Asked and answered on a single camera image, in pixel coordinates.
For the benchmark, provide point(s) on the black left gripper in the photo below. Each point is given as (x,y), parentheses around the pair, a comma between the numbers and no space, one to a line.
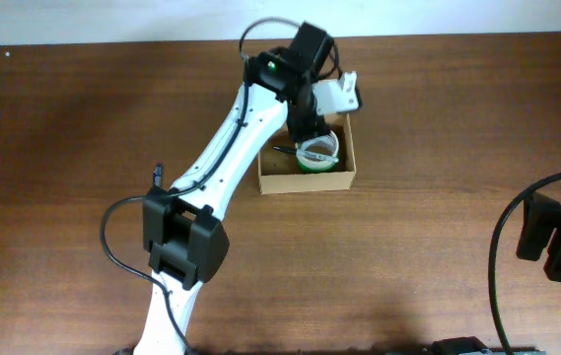
(305,128)

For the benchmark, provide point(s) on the beige masking tape roll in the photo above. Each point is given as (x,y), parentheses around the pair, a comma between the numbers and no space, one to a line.
(326,144)

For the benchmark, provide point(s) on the cardboard box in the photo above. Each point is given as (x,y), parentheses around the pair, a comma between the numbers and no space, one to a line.
(280,173)

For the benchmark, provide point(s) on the green tape roll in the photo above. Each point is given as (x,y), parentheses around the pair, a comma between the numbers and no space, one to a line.
(308,166)

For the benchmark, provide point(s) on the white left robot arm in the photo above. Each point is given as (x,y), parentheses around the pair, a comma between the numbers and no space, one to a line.
(182,225)

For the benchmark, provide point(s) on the blue ballpoint pen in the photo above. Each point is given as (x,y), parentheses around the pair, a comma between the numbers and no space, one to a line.
(157,175)

